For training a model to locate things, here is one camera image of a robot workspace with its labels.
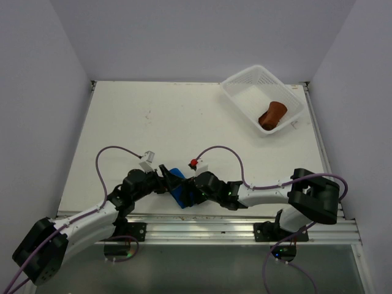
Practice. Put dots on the blue towel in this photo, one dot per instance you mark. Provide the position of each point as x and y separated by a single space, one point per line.
184 199

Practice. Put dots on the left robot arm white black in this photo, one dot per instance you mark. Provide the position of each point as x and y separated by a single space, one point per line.
49 242

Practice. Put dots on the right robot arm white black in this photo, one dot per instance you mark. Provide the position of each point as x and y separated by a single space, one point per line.
311 197

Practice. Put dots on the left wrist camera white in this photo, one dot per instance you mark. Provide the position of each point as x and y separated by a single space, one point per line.
146 161

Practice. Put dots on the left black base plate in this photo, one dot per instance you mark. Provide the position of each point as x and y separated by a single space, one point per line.
131 231

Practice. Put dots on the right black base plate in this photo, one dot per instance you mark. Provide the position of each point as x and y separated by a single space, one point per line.
269 232

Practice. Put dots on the brown orange towel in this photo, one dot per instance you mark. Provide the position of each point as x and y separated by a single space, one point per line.
270 119

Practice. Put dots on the aluminium front rail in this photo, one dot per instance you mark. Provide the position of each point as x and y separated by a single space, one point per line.
211 230

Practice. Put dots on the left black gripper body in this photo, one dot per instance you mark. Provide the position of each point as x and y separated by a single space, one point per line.
152 183

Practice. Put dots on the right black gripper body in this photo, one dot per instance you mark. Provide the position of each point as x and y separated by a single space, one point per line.
212 198

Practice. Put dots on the white plastic basket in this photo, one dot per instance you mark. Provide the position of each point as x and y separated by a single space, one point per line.
253 89

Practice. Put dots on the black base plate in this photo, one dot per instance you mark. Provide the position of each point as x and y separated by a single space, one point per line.
131 231
269 232

